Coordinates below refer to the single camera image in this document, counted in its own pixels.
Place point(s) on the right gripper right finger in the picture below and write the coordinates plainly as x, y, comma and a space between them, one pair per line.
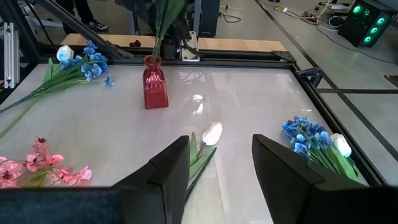
280, 180

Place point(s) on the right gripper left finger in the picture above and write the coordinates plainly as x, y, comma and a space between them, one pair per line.
161, 186

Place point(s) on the blue artificial flower bunch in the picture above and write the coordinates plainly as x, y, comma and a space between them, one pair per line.
298, 127
93, 70

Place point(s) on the red glass vase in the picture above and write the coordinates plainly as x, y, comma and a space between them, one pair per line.
154, 90

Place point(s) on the pink artificial flower bunch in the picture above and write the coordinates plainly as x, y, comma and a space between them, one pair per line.
164, 18
40, 160

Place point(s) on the small dark brown object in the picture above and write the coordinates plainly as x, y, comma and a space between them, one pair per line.
135, 43

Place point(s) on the floor power strip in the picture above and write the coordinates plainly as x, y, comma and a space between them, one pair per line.
308, 16

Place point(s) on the black computer green fans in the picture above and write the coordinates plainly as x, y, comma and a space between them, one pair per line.
357, 28

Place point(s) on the person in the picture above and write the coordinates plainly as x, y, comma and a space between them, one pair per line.
82, 9

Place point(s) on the silver aluminium extrusion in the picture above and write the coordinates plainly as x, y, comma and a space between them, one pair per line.
9, 53

